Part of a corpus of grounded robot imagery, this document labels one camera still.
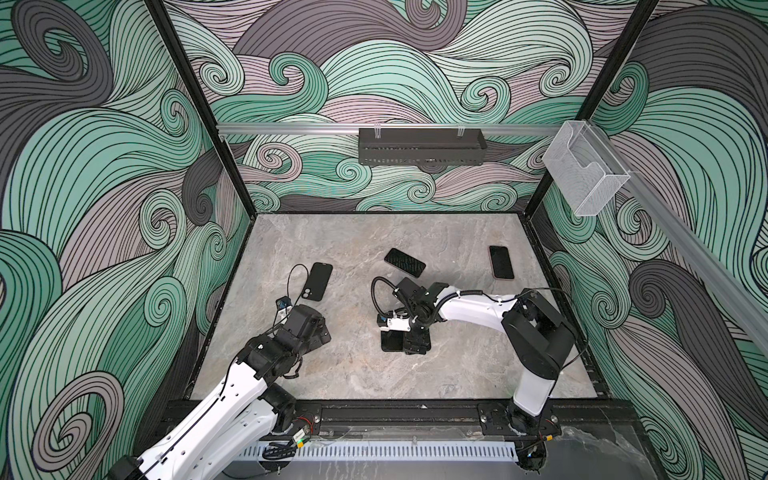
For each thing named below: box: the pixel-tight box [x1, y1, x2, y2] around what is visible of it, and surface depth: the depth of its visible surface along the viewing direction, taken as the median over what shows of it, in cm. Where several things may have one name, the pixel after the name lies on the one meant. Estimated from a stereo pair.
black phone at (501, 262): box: [489, 245, 515, 279], surface depth 109 cm
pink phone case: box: [488, 245, 515, 281], surface depth 108 cm
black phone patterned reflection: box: [384, 248, 427, 278], surface depth 106 cm
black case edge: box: [302, 262, 333, 302], surface depth 103 cm
